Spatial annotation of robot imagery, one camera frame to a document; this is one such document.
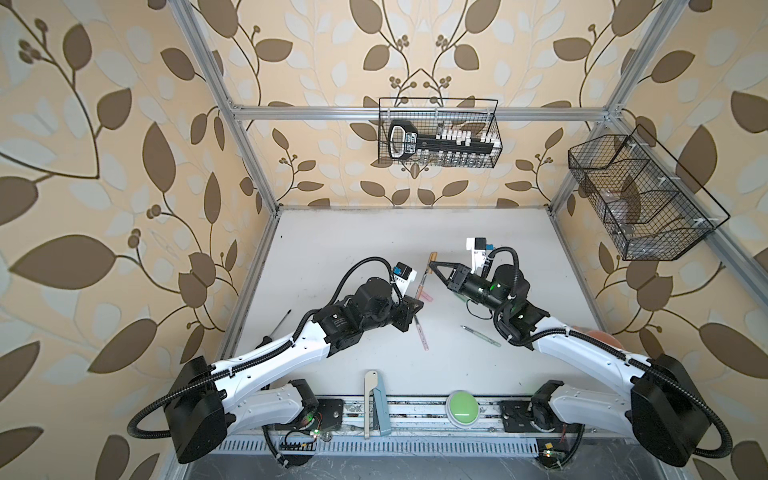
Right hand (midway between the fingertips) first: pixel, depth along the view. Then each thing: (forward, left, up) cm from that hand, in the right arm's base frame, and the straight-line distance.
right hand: (431, 268), depth 72 cm
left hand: (-6, +2, -6) cm, 9 cm away
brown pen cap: (+3, -1, +1) cm, 3 cm away
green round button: (-27, -7, -24) cm, 37 cm away
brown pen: (-4, +3, -4) cm, 6 cm away
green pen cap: (-8, -6, -1) cm, 10 cm away
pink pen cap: (+5, -2, -26) cm, 26 cm away
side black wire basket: (+10, -55, +9) cm, 57 cm away
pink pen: (-6, +1, -26) cm, 27 cm away
